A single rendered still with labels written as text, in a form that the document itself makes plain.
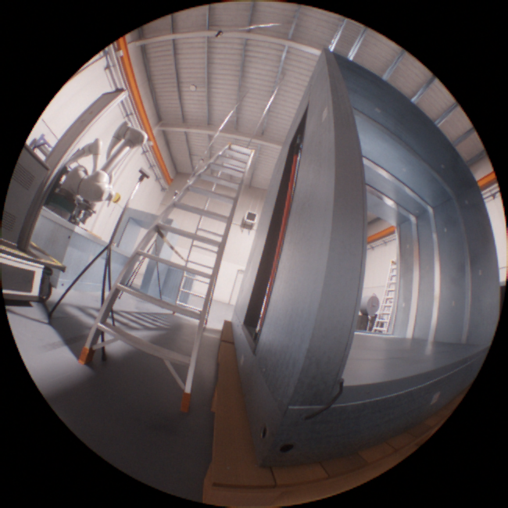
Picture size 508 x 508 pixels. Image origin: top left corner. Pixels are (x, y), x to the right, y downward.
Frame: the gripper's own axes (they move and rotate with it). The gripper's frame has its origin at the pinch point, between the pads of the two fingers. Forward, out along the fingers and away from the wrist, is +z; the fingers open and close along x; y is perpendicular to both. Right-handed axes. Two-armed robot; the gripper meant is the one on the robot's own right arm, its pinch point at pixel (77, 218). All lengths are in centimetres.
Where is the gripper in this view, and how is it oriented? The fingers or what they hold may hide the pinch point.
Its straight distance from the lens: 178.0
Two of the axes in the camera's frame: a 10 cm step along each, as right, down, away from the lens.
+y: 1.7, -2.1, -9.6
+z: -2.6, 9.3, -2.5
